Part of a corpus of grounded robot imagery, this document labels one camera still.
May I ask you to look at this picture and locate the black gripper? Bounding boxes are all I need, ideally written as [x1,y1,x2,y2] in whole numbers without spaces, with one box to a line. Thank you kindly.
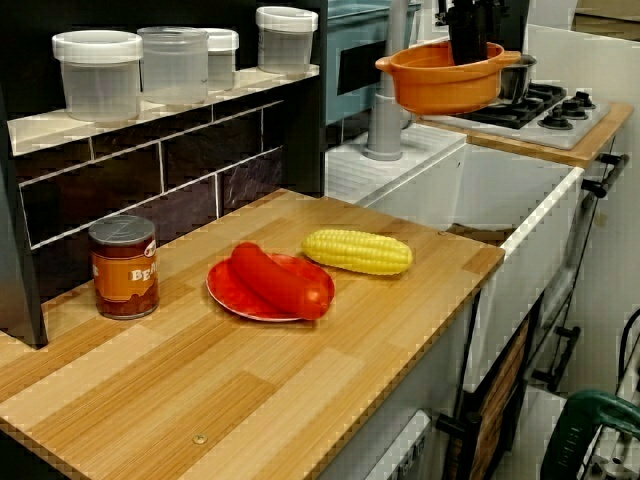
[433,0,509,67]

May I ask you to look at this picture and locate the orange toy pot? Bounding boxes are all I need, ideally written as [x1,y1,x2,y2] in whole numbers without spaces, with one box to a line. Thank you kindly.
[374,40,523,117]

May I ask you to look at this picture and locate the yellow toy corn cob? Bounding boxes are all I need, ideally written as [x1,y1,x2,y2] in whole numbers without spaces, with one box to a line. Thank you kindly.
[300,228,415,277]

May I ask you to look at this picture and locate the dark upright panel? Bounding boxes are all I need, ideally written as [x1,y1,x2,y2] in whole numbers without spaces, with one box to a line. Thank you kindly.
[492,0,533,56]

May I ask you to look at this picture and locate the stainless steel pot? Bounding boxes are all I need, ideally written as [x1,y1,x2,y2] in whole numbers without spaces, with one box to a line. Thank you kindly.
[498,53,539,102]

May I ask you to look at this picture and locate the teal plastic bin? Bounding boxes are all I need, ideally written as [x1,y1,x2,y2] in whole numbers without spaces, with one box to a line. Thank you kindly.
[324,0,422,127]

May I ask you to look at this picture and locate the toy stovetop black burners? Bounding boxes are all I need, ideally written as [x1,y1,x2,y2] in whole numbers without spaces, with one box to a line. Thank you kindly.
[423,81,613,152]

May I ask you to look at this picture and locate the grey toy faucet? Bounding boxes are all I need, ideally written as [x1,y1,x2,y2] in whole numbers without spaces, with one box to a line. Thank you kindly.
[361,0,427,163]

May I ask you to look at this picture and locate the white sink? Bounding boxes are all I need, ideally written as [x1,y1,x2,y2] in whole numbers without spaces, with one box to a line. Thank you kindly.
[319,22,640,480]

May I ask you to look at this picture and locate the red toy sausage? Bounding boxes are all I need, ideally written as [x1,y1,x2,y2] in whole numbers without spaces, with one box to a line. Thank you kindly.
[229,241,332,322]

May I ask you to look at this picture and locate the red toy plate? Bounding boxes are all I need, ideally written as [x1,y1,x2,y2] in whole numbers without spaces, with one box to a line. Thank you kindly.
[205,251,337,323]

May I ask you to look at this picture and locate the dark tiled backsplash shelf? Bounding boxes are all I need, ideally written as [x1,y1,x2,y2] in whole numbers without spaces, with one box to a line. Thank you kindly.
[0,0,327,350]

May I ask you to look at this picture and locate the grey dispenser panel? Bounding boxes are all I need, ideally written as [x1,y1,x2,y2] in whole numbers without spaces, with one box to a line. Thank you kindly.
[364,409,434,480]

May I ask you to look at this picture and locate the toy beans can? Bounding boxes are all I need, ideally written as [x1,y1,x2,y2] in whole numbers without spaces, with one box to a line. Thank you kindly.
[88,214,162,322]

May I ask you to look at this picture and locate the black oven handle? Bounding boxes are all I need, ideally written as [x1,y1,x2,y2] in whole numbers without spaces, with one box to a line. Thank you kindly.
[580,152,632,200]

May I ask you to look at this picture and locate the black drawer handle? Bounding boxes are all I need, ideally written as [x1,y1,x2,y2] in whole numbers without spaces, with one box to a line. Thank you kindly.
[530,325,583,393]

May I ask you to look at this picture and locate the wood panel black frame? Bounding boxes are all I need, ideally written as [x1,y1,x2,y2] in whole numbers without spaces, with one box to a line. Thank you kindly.
[461,316,534,480]

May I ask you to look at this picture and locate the green clamp handle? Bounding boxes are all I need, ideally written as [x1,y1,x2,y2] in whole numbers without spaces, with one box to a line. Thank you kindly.
[539,389,640,480]

